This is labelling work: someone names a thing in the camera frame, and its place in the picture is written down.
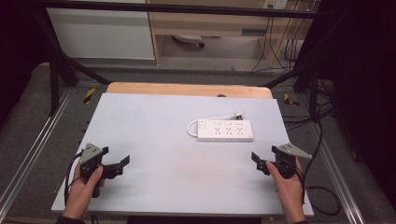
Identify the person's left hand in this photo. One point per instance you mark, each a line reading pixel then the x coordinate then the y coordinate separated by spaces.
pixel 81 194

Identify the white power plug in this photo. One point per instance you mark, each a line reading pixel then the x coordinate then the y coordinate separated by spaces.
pixel 239 115

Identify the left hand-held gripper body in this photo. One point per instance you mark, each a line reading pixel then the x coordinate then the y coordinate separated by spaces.
pixel 90 157

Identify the aluminium floor rail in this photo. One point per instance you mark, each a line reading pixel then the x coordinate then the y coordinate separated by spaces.
pixel 34 146
pixel 337 174

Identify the wooden desk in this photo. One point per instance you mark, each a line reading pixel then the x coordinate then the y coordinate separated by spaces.
pixel 205 23

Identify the white cabinet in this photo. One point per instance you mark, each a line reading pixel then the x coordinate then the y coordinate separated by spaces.
pixel 99 34

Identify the white wall socket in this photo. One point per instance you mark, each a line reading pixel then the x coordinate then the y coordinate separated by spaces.
pixel 275 3

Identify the person's right hand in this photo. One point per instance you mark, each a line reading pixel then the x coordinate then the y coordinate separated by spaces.
pixel 288 193

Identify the person's dark clothing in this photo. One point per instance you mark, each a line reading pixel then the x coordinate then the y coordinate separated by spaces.
pixel 193 220

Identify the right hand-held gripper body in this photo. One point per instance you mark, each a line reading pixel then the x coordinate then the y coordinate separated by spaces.
pixel 286 158

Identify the grey chair base foot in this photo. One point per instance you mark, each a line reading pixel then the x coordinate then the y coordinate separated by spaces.
pixel 190 39

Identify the black metal frame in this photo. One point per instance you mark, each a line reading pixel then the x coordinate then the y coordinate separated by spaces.
pixel 186 10

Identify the wooden table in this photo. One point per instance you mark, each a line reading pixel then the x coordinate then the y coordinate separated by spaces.
pixel 174 89

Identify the white power strip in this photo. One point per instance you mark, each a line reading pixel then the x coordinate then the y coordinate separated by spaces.
pixel 225 130

